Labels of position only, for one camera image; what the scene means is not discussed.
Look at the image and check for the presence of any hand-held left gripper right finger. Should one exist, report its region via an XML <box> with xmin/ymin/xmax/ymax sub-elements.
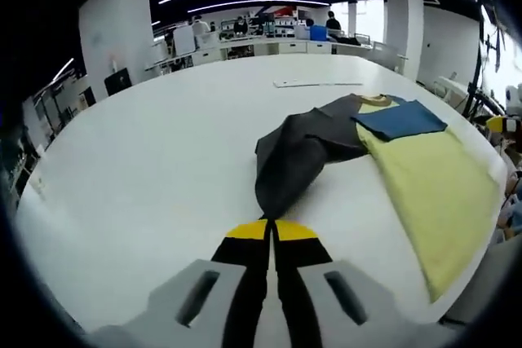
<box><xmin>274</xmin><ymin>220</ymin><xmax>396</xmax><ymax>348</ymax></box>

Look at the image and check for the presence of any yellow blue grey garment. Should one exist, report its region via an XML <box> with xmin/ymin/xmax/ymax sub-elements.
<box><xmin>254</xmin><ymin>93</ymin><xmax>503</xmax><ymax>304</ymax></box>

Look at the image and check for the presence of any white square pillar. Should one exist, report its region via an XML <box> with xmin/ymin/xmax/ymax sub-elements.
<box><xmin>78</xmin><ymin>0</ymin><xmax>154</xmax><ymax>99</ymax></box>

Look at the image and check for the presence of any person's light blue clothing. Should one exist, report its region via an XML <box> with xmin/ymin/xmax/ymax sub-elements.
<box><xmin>495</xmin><ymin>192</ymin><xmax>522</xmax><ymax>243</ymax></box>

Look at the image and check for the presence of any tall white cabinet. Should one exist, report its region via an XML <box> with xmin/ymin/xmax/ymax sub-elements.
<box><xmin>173</xmin><ymin>25</ymin><xmax>197</xmax><ymax>55</ymax></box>

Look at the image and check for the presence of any white office chair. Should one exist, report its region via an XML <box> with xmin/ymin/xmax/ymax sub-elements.
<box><xmin>369</xmin><ymin>41</ymin><xmax>409</xmax><ymax>74</ymax></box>

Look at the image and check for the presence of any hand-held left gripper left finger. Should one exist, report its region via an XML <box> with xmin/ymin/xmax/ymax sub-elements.
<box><xmin>91</xmin><ymin>219</ymin><xmax>271</xmax><ymax>348</ymax></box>

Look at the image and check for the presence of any white ruler strip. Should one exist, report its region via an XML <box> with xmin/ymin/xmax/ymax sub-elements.
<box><xmin>272</xmin><ymin>77</ymin><xmax>365</xmax><ymax>90</ymax></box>

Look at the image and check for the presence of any blue storage bin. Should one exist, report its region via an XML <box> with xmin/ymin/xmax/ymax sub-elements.
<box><xmin>309</xmin><ymin>24</ymin><xmax>330</xmax><ymax>42</ymax></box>

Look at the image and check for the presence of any long white workbench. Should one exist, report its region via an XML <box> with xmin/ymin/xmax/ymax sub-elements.
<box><xmin>144</xmin><ymin>36</ymin><xmax>374</xmax><ymax>70</ymax></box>

